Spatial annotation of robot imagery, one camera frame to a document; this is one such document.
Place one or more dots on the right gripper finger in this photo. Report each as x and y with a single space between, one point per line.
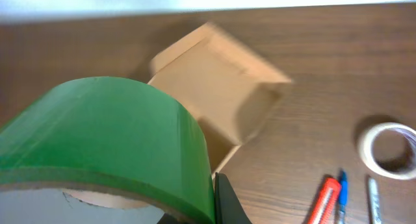
228 209

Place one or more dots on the orange utility knife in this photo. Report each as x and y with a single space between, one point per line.
326 201

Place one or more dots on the blue ballpoint pen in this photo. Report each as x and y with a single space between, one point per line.
342 198

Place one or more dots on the brown cardboard box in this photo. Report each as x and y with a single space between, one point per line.
227 87

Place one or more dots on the green tape roll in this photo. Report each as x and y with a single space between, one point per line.
111 135

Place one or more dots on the black grey permanent marker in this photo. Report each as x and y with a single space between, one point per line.
374 200

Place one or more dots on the white masking tape roll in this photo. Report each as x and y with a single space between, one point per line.
365 145

